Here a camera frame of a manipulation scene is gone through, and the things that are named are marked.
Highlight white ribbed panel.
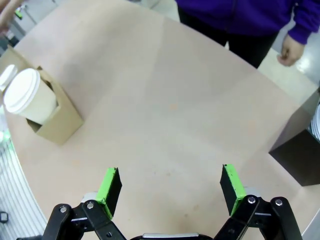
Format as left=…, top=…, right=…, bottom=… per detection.
left=0, top=139, right=48, bottom=240

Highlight person's left hand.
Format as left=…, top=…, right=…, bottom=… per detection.
left=276, top=33, right=305, bottom=67

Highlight paper cup with white lid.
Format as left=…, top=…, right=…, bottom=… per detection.
left=2, top=67, right=59, bottom=125
left=0, top=64, right=18, bottom=92

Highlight brown cardboard cup carrier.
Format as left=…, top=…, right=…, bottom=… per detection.
left=0, top=44, right=85, bottom=146

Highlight stack of white lids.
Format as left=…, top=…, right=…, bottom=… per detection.
left=310, top=103, right=320, bottom=142

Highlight person's black trousers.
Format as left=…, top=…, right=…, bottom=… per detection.
left=177, top=6, right=280, bottom=69

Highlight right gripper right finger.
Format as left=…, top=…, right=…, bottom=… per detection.
left=213, top=164, right=303, bottom=240

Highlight person in purple top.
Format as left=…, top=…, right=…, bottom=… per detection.
left=174, top=0, right=320, bottom=46

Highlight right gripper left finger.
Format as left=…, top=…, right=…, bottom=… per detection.
left=42, top=166, right=126, bottom=240

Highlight bystander's bare forearm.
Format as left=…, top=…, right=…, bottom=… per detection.
left=0, top=0, right=26, bottom=35

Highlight dark brown box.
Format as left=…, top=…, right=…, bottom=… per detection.
left=268, top=128, right=320, bottom=187

